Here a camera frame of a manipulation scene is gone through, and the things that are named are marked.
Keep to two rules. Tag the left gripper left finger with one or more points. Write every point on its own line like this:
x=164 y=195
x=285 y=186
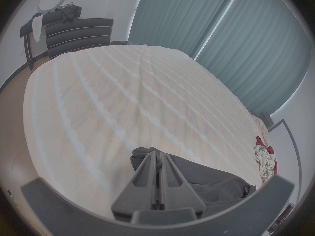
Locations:
x=142 y=188

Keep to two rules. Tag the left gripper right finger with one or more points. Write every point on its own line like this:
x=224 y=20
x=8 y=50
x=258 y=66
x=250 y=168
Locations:
x=177 y=188

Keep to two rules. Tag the black T-shirt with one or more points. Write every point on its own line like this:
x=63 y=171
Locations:
x=209 y=181

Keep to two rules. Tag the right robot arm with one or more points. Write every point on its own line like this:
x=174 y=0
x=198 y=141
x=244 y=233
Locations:
x=286 y=210

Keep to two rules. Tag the bed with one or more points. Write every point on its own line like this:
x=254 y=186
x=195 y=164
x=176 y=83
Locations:
x=123 y=102

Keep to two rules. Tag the white printed pyjama top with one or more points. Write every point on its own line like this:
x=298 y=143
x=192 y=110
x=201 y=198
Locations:
x=265 y=163

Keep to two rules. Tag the dark red garment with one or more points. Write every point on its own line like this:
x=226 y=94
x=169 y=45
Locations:
x=258 y=139

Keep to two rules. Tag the cream pillow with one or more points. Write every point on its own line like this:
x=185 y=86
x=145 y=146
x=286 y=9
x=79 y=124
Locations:
x=260 y=123

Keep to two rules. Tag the grey bedside table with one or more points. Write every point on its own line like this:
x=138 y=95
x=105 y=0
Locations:
x=264 y=118

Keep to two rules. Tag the blue-green curtain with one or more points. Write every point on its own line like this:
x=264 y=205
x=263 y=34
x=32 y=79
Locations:
x=258 y=58
x=177 y=16

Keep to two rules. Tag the dark grey chest of drawers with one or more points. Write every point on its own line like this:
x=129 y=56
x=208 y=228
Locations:
x=78 y=36

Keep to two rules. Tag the white cloth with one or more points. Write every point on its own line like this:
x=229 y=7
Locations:
x=37 y=29

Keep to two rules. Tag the dark grey garment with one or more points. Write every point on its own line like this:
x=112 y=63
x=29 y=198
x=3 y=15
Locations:
x=69 y=12

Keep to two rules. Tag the blue cloth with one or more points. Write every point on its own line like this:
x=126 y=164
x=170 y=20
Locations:
x=37 y=15

